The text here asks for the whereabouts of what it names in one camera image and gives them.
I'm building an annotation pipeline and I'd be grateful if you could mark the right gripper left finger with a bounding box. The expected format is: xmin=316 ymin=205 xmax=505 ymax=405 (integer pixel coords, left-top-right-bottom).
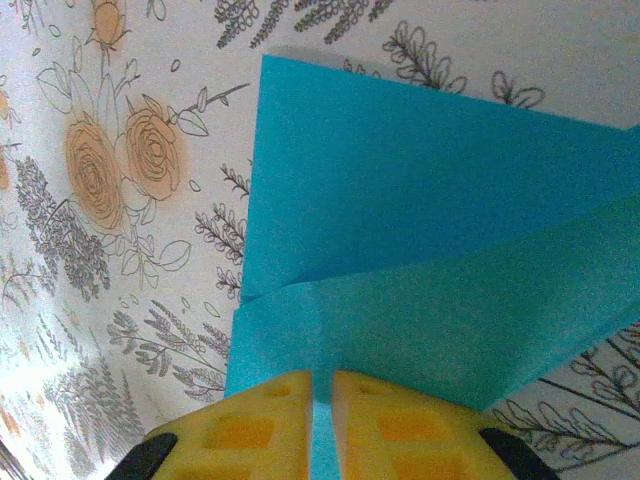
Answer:
xmin=104 ymin=370 xmax=314 ymax=480

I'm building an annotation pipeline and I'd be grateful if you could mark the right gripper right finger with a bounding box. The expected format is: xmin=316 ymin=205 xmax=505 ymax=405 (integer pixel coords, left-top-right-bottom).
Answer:
xmin=333 ymin=370 xmax=556 ymax=480

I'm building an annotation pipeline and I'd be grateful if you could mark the blue paper sheet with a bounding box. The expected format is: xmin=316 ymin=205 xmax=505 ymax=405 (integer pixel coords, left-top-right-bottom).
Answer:
xmin=224 ymin=53 xmax=640 ymax=480

